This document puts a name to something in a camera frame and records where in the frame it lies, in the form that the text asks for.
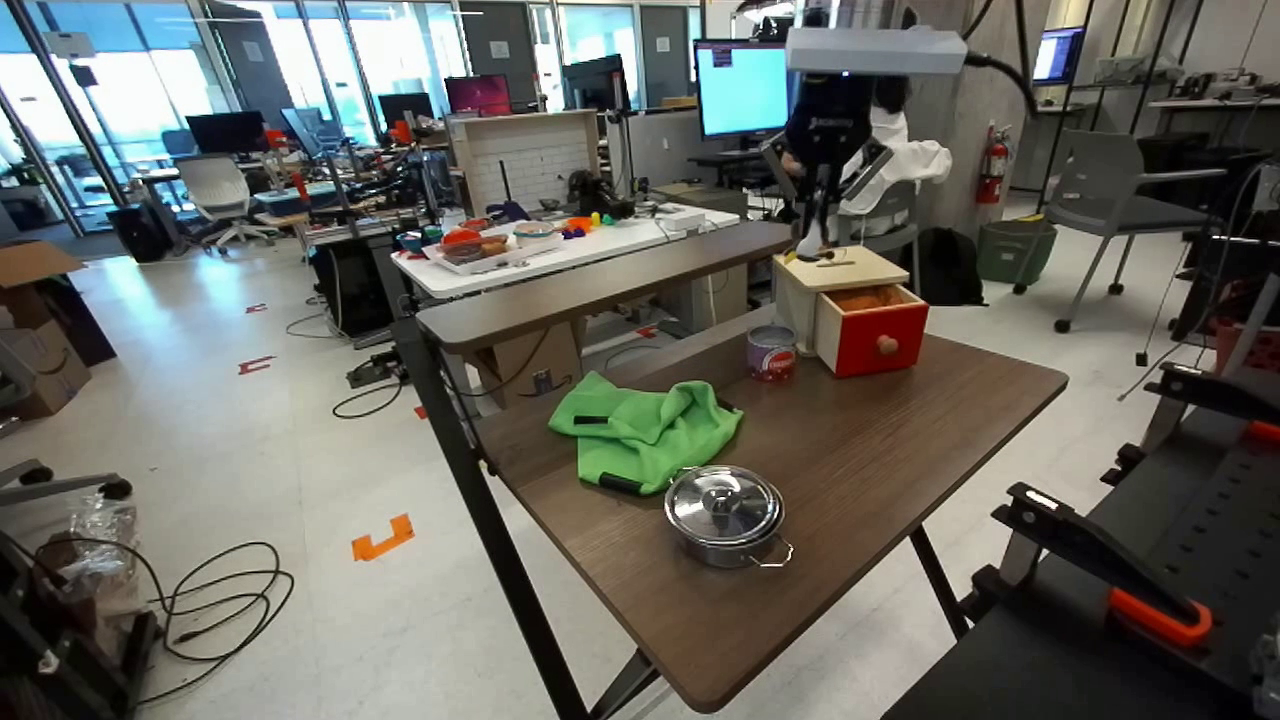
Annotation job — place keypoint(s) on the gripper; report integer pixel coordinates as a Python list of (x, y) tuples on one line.
[(828, 115)]

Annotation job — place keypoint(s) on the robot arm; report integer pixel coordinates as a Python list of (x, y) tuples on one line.
[(870, 50)]

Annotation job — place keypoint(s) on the wooden drawer box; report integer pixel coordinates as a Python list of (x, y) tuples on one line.
[(800, 300)]

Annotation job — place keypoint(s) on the brown toy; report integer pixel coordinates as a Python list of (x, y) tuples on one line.
[(866, 298)]

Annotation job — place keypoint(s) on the red drawer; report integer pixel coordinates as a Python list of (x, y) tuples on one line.
[(870, 335)]

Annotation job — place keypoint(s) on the wooden drawer knob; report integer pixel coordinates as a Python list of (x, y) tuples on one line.
[(888, 346)]

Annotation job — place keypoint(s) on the tray of toy food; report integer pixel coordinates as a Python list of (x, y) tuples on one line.
[(480, 250)]

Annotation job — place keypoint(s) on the small white object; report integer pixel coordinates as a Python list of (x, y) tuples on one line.
[(811, 245)]

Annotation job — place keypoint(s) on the person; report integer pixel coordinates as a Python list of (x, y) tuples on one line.
[(905, 160)]

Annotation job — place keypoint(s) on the large monitor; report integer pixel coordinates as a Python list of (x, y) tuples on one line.
[(742, 90)]

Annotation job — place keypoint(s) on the white box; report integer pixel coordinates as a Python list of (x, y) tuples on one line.
[(682, 218)]

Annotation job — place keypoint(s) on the black backpack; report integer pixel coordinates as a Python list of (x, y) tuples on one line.
[(948, 270)]

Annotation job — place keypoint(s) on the red labelled tin can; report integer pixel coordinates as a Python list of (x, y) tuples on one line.
[(772, 355)]

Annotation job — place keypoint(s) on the red fire extinguisher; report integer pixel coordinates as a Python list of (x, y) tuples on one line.
[(992, 170)]

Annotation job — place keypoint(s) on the green bin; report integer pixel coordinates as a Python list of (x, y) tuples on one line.
[(1015, 255)]

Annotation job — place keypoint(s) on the white table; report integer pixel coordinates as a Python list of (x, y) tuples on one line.
[(610, 245)]

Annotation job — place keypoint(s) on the heap of colourful toys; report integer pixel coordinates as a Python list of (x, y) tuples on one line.
[(582, 225)]

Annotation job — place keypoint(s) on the small monitor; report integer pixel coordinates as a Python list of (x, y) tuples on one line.
[(1058, 55)]

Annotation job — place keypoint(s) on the grey chair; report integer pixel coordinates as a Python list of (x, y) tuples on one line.
[(1110, 190)]

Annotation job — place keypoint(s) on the green cloth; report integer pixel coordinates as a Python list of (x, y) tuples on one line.
[(650, 435)]

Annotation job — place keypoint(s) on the steel pot lid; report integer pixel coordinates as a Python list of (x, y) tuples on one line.
[(722, 505)]

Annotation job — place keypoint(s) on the cardboard box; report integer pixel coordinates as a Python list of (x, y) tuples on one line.
[(535, 360)]

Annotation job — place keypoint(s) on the metal shelf rack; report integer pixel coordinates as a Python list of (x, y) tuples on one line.
[(1160, 90)]

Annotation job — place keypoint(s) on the row of monitors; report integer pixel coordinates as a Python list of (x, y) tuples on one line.
[(478, 95)]

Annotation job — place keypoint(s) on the steel pot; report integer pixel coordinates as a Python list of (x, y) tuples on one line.
[(715, 545)]

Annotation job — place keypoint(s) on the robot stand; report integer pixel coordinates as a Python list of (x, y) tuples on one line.
[(1150, 520)]

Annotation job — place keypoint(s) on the black power strip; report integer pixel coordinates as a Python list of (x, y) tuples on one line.
[(372, 370)]

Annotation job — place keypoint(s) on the black monitor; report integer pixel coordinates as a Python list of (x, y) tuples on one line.
[(228, 132)]

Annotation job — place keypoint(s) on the white office chair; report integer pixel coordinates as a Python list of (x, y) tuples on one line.
[(215, 190)]

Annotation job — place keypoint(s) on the stack of cardboard boxes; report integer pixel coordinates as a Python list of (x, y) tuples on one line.
[(40, 340)]

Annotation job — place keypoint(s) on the white brick panel wooden frame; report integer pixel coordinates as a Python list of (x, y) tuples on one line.
[(525, 160)]

